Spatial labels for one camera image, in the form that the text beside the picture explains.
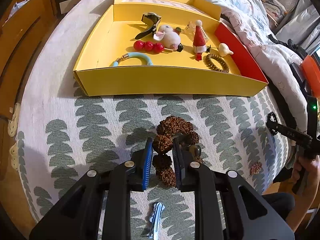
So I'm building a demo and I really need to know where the cream garlic shaped clip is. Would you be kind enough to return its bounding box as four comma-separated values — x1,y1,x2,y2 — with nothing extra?
218,43,234,57

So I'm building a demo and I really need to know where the white plush bunny clip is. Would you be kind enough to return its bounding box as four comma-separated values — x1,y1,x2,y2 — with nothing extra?
153,24,183,52

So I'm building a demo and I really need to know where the light floral duvet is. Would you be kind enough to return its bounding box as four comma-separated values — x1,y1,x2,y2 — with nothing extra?
206,0,308,132

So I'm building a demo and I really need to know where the santa hat hair clip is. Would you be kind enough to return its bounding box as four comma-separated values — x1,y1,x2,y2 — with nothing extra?
193,20,207,61

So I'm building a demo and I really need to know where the leaf patterned bed sheet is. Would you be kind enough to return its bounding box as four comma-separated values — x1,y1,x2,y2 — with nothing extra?
16,0,292,240

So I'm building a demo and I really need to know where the clear claw hair clip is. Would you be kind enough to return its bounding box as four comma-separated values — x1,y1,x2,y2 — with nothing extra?
183,21,209,42

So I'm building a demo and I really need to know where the light blue hair clip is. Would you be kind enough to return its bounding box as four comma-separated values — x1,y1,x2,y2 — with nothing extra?
148,202,165,240

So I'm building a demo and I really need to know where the yellow cardboard box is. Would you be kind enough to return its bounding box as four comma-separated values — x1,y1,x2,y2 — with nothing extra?
73,0,268,96

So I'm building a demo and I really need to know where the light blue bangle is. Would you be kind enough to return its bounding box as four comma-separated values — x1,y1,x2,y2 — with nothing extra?
111,52,153,67

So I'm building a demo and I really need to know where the black leather wristwatch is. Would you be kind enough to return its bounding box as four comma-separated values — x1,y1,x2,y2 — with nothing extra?
135,12,162,40

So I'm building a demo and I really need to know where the lower cream foam slipper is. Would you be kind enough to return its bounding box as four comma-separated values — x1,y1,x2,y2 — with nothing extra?
9,142,19,171

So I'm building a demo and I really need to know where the white plastic bag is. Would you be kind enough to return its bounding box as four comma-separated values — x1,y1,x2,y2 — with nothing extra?
7,0,30,20

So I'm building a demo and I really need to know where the black beaded hair tie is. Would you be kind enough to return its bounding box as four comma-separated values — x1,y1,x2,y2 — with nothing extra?
266,111,279,136

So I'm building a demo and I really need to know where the cream foam slipper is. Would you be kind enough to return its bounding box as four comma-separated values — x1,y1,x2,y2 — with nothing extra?
8,103,21,138
9,142,19,171

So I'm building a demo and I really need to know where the black clothing pile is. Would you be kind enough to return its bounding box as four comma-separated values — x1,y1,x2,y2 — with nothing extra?
268,34,308,60

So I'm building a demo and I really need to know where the red ball hair clip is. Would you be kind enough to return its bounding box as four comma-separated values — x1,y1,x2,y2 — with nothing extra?
133,40,173,54

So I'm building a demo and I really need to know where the upper cream foam slipper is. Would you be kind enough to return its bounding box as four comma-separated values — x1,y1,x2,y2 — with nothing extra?
8,103,21,138

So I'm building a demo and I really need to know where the person right hand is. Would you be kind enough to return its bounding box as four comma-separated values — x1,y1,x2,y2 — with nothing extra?
285,154,320,233

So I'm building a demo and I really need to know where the wooden wardrobe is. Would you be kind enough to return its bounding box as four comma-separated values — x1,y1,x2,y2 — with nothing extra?
1,0,57,178

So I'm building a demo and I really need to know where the small red gold hairpin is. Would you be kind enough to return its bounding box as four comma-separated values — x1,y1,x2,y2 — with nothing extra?
249,161,263,176

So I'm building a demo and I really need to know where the orange box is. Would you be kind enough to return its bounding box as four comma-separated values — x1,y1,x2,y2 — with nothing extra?
301,55,320,97

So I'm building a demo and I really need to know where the brown beaded bracelet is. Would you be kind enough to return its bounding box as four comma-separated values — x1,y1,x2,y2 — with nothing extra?
152,115,203,188

